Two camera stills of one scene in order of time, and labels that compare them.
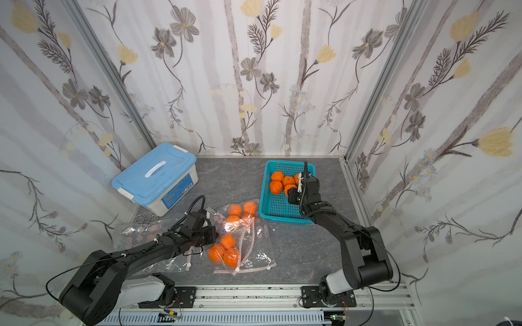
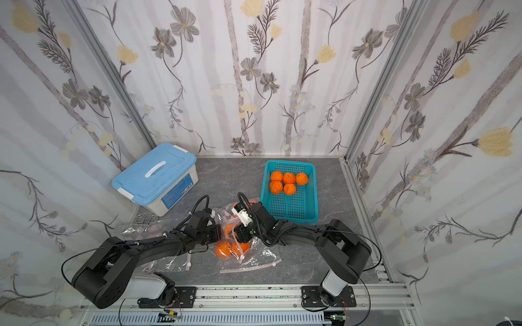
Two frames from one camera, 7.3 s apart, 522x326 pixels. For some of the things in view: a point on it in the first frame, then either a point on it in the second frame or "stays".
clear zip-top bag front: [142, 230] stays
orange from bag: [288, 187] stays
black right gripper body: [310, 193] -> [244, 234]
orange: [276, 187] stays
